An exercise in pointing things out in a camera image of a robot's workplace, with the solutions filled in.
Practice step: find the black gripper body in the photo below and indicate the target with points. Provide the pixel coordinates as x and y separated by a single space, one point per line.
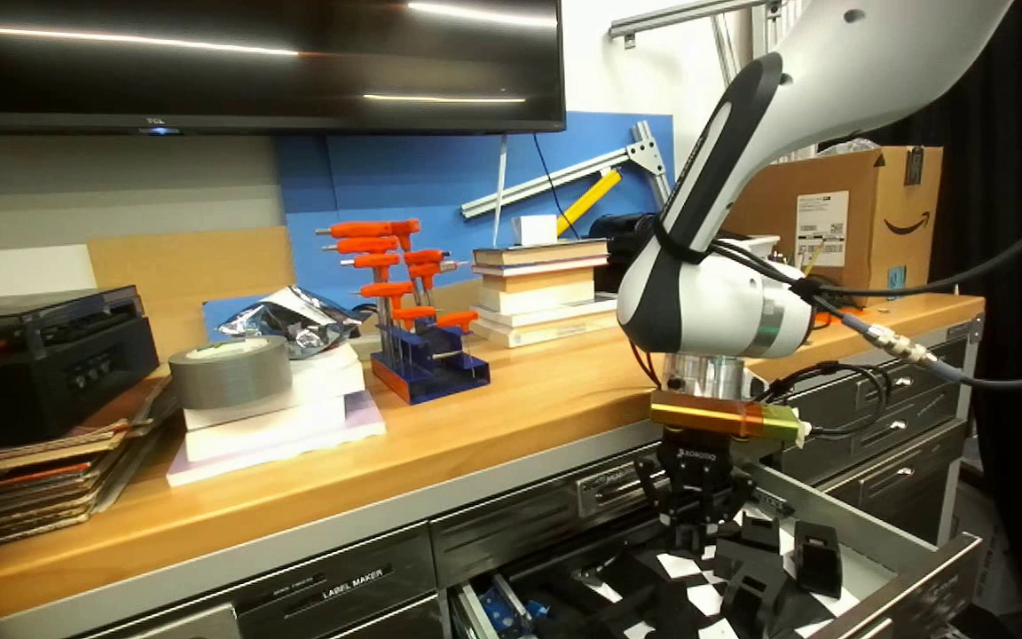
689 481

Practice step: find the small black lump part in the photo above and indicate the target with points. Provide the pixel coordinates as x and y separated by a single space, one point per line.
818 559

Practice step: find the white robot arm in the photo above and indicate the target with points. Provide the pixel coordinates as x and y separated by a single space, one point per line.
726 269

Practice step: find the stack of books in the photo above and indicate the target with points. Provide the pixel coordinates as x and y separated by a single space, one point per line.
541 291

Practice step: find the orange hex key set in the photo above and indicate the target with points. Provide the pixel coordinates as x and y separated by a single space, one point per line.
421 346

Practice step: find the cardboard amazon box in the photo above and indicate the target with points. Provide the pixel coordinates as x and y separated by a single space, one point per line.
857 216

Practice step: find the aluminium square ruler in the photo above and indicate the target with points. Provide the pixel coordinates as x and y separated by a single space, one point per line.
642 150

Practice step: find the stack of thin boards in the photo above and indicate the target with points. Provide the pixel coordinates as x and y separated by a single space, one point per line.
73 477

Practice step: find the black printer box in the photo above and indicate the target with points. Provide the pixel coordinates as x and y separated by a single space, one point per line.
66 357

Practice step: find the grey duct tape roll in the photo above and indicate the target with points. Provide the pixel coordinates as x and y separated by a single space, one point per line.
230 375

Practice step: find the black wall monitor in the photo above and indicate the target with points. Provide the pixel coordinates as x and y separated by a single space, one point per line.
280 64

